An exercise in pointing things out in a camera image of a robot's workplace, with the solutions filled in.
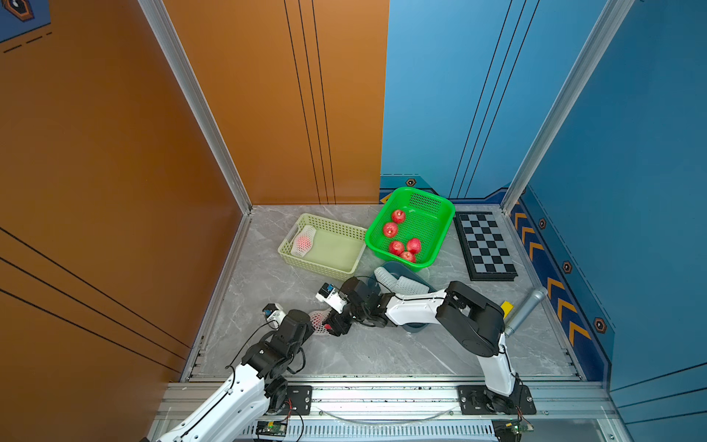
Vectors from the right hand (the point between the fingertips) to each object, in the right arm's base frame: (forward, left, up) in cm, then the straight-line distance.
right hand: (324, 320), depth 85 cm
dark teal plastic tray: (+17, -25, +1) cm, 31 cm away
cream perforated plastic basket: (+32, +3, -3) cm, 32 cm away
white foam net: (+11, -22, +4) cm, 25 cm away
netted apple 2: (+30, +10, +3) cm, 32 cm away
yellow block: (+6, -59, -2) cm, 59 cm away
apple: (+28, -31, +2) cm, 42 cm away
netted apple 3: (0, +2, +3) cm, 3 cm away
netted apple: (+35, -22, +3) cm, 42 cm away
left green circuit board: (-27, +11, -5) cm, 30 cm away
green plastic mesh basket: (+45, -39, -2) cm, 60 cm away
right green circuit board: (-27, -50, -5) cm, 57 cm away
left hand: (+1, +4, +1) cm, 5 cm away
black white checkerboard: (+28, -58, 0) cm, 64 cm away
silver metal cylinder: (+8, -68, -1) cm, 69 cm away
